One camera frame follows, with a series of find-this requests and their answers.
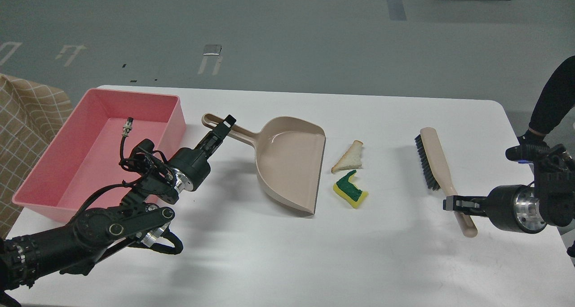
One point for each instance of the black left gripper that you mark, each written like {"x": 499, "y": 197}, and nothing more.
{"x": 191, "y": 166}

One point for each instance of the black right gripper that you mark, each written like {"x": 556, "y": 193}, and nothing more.
{"x": 509, "y": 208}

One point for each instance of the beige hand brush black bristles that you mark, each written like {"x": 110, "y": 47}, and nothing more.
{"x": 433, "y": 162}

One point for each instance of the beige plastic dustpan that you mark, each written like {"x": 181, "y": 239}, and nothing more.
{"x": 288, "y": 157}

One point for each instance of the green and yellow sponge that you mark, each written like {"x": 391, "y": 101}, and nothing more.
{"x": 347, "y": 190}

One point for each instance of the triangular white bread slice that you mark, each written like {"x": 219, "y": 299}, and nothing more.
{"x": 351, "y": 159}

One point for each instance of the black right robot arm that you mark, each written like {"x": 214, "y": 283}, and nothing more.
{"x": 548, "y": 201}

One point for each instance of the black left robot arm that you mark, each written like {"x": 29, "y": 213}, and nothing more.
{"x": 114, "y": 217}

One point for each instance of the pink plastic bin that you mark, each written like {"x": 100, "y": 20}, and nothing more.
{"x": 84, "y": 155}

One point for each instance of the grey floor outlet plate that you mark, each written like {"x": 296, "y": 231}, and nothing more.
{"x": 212, "y": 50}

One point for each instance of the beige checkered cloth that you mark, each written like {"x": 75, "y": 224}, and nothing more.
{"x": 31, "y": 114}

